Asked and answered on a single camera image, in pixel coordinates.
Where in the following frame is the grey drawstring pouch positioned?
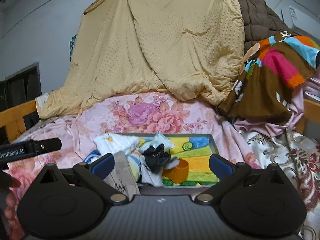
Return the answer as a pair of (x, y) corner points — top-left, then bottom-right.
(104, 151), (140, 200)

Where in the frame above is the white quilted cloth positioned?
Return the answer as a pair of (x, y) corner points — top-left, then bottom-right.
(93, 133), (140, 155)

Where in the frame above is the striped colourful sock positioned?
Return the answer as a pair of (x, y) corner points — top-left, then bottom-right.
(127, 150), (141, 181)

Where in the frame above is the black glove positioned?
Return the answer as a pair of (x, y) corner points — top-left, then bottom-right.
(142, 144), (171, 173)

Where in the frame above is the person's left hand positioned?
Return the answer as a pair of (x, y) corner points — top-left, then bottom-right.
(1, 171), (21, 237)

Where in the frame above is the grey tray with frog picture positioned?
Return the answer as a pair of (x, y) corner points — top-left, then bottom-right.
(83, 132), (222, 189)

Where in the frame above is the orange plastic cup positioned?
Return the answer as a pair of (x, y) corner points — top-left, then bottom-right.
(163, 159), (189, 184)

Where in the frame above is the pink floral bedsheet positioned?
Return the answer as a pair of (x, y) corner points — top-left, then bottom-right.
(8, 92), (252, 239)

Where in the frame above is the beige dotted quilt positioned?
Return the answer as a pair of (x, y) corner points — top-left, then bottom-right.
(38, 0), (245, 119)

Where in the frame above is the brown quilted jacket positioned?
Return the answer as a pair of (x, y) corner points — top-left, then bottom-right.
(238, 0), (297, 53)

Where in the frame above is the wooden bed frame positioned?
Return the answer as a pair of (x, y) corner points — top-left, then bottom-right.
(0, 100), (36, 142)

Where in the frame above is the dark window frame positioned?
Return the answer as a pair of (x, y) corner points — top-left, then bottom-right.
(1, 62), (42, 111)

